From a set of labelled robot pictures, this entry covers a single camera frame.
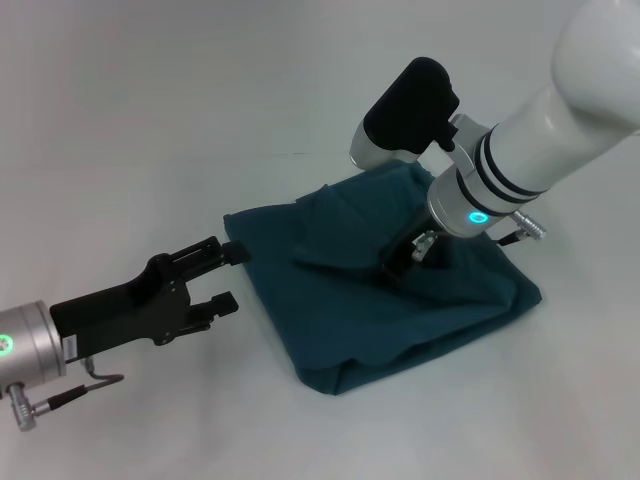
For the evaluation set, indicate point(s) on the blue t-shirt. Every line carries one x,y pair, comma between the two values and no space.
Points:
350,310

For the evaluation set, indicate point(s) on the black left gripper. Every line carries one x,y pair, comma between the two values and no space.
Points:
125,310

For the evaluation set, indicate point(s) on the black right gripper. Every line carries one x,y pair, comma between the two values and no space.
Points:
405,260

